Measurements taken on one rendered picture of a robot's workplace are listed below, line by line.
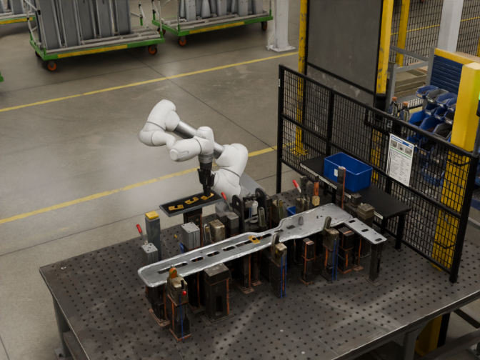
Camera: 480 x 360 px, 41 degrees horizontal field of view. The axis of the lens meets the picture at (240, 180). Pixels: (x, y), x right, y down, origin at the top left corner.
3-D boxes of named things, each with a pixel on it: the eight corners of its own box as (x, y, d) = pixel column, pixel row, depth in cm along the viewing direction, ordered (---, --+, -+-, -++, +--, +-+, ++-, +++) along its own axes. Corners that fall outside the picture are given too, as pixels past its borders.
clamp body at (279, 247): (277, 301, 375) (278, 252, 359) (266, 290, 384) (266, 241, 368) (290, 296, 379) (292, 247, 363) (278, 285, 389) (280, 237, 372)
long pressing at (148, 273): (151, 291, 338) (151, 289, 337) (134, 270, 355) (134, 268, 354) (355, 218, 400) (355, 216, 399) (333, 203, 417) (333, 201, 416)
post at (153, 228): (153, 283, 391) (148, 221, 370) (148, 276, 397) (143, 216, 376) (165, 279, 394) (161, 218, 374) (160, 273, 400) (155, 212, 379)
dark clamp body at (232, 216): (231, 274, 398) (229, 222, 380) (220, 263, 409) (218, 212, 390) (245, 269, 403) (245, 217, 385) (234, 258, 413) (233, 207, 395)
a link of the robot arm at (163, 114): (232, 179, 454) (245, 152, 459) (243, 179, 440) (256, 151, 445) (141, 124, 421) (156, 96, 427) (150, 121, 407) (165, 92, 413)
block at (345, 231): (342, 276, 396) (346, 237, 383) (331, 266, 405) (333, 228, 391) (354, 271, 400) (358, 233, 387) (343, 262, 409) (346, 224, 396)
